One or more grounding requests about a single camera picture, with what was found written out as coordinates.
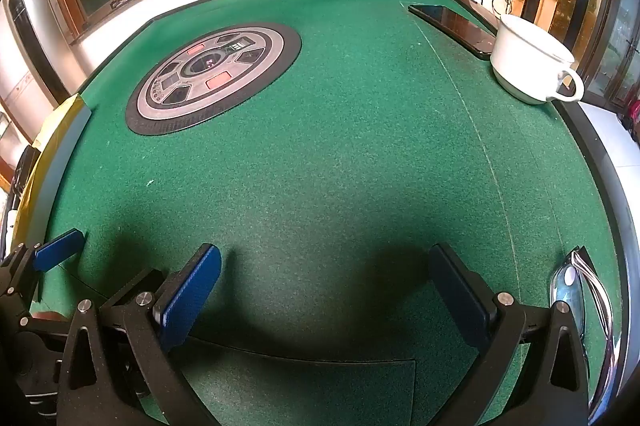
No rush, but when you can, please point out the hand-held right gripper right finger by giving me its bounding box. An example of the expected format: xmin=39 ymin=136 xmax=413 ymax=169
xmin=428 ymin=243 xmax=593 ymax=426

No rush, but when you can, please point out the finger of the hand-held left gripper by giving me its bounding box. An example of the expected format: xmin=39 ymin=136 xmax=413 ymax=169
xmin=100 ymin=268 xmax=165 ymax=309
xmin=0 ymin=228 xmax=85 ymax=332

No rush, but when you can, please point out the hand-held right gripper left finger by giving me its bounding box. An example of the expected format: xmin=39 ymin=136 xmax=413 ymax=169
xmin=56 ymin=243 xmax=223 ymax=426

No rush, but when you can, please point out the yellow-taped cardboard box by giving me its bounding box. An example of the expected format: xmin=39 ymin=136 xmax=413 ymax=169
xmin=11 ymin=93 xmax=92 ymax=247

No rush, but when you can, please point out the chrome metal cup holder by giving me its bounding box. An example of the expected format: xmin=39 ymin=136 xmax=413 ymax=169
xmin=549 ymin=246 xmax=616 ymax=412

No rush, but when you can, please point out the round table control panel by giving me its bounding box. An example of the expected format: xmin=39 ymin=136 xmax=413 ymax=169
xmin=125 ymin=22 xmax=302 ymax=137

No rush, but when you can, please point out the white standing air conditioner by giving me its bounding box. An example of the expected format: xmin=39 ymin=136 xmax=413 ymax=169
xmin=2 ymin=0 xmax=76 ymax=107

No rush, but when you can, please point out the white cup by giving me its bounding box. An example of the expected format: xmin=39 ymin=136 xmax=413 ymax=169
xmin=490 ymin=14 xmax=585 ymax=105

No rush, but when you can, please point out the black smartphone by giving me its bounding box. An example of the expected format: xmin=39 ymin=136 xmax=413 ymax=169
xmin=407 ymin=4 xmax=497 ymax=60

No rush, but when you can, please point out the wooden glass-door cabinet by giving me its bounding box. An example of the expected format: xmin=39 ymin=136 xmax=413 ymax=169
xmin=522 ymin=0 xmax=640 ymax=107

